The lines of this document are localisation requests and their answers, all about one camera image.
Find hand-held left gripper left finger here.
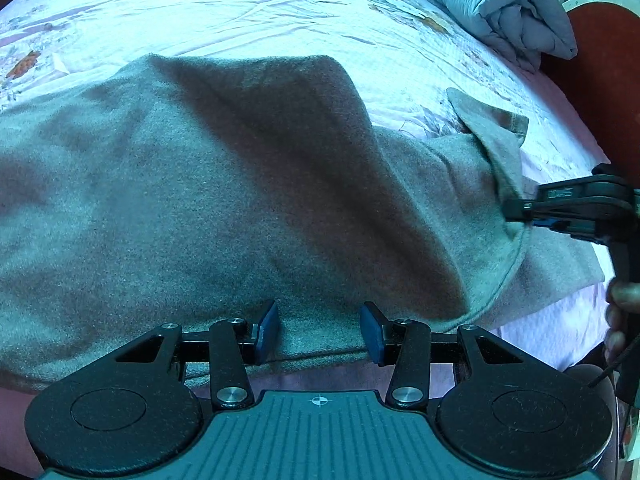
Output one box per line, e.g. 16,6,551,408
115,299,280,410

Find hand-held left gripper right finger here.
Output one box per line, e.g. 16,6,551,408
359,301,527,410

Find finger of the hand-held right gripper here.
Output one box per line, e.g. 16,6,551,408
501,198,573,235

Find grey pants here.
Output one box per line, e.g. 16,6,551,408
0,53,608,395

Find person's right hand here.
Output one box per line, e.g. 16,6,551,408
603,279,632,367

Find red wooden headboard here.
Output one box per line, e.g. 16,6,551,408
517,0,640,173

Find rolled light grey quilt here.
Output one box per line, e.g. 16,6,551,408
416,0,579,72

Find floral white bed sheet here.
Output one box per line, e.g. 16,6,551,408
0,0,626,411

